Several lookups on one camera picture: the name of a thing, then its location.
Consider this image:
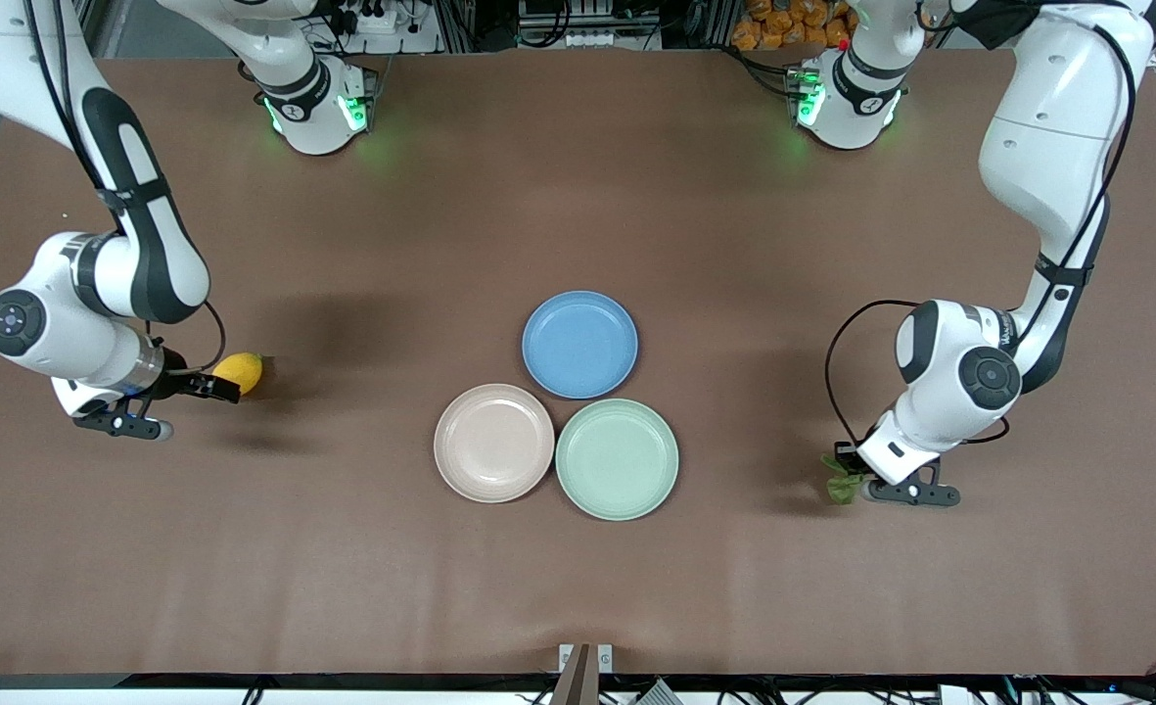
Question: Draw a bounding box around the green lettuce leaf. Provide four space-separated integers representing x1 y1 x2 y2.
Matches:
821 452 874 505

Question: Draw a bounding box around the yellow lemon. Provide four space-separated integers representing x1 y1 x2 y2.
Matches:
213 352 265 399

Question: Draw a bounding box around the brown table cover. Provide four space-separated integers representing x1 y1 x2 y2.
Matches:
0 51 1156 679

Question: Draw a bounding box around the mint green plate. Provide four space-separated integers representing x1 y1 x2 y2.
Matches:
555 398 680 522

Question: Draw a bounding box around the beige pink plate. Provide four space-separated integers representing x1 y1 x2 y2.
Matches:
433 383 556 504

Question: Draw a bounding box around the blue plate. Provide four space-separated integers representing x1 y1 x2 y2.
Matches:
522 290 639 400

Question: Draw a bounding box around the white power strip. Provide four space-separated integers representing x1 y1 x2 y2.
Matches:
328 0 441 56

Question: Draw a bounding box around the bag of orange fruits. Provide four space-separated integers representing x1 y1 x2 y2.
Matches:
731 0 862 52

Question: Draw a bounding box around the black electronics rack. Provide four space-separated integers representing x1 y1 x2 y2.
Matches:
517 0 662 50

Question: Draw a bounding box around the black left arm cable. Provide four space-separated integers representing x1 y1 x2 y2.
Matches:
824 20 1141 451

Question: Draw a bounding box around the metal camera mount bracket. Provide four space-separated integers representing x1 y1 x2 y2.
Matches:
558 643 614 705

